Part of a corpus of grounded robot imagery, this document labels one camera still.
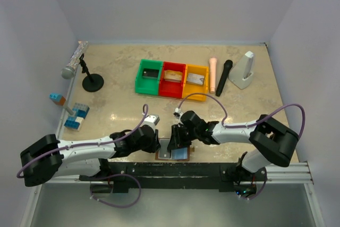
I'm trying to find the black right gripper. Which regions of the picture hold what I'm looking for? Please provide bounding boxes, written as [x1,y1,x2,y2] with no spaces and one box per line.
[167,123,200,150]

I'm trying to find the brown leather card holder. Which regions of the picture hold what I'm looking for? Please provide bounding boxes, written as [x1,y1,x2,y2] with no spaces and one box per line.
[155,146,194,162]

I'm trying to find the black VIP card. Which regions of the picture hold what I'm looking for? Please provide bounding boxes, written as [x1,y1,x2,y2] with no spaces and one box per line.
[158,139,172,160]

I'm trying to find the silver VIP card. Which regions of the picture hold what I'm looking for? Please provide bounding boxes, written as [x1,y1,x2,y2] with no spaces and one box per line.
[187,73,205,79]

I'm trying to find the gold VIP card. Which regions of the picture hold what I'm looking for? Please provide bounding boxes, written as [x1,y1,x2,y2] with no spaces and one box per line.
[164,70,182,80]

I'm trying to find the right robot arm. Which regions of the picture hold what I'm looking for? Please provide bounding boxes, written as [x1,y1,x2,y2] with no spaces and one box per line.
[167,111,299,180]

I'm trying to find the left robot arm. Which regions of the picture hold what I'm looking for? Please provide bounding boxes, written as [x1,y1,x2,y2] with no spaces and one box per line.
[16,124,160,187]

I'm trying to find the silver card in yellow bin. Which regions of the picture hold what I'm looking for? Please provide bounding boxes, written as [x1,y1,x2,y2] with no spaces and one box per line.
[186,78,205,86]

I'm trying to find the black card in green bin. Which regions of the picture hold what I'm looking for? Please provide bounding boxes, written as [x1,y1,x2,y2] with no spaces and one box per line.
[142,69,159,79]

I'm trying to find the red plastic bin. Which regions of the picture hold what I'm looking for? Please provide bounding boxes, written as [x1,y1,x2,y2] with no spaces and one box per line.
[158,62,186,98]

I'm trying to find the green plastic bin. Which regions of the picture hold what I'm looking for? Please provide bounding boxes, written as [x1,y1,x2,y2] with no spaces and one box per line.
[135,59,163,96]

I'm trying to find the yellow plastic bin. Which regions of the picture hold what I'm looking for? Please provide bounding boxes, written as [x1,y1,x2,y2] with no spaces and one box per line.
[182,64,209,98]

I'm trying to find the blue toy brick stack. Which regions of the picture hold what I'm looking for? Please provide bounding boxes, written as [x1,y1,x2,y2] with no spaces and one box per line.
[64,103,90,131]

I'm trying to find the black microphone stand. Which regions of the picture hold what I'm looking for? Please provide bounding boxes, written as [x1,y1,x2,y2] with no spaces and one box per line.
[80,54,104,93]

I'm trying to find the grey wedge stand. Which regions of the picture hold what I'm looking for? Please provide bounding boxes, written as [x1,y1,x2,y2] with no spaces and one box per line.
[229,51,255,89]

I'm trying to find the blue orange toy brick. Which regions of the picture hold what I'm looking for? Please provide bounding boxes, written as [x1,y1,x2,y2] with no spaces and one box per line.
[49,93,66,106]

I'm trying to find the silver glitter microphone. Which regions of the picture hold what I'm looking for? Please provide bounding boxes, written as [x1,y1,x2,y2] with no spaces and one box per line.
[61,41,89,80]

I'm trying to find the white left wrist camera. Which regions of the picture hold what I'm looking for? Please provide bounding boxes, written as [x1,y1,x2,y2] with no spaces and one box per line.
[143,114,160,129]

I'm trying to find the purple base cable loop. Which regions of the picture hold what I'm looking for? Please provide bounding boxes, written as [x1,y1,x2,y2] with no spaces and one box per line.
[89,170,146,208]

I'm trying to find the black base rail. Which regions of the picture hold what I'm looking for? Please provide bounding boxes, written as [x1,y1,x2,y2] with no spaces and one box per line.
[79,160,267,193]

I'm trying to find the pink cylindrical handle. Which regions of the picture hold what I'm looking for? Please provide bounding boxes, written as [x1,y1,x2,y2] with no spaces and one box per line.
[209,57,217,94]

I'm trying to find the aluminium frame rail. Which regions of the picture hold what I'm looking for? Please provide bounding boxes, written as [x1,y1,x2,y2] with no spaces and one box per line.
[266,162,313,184]

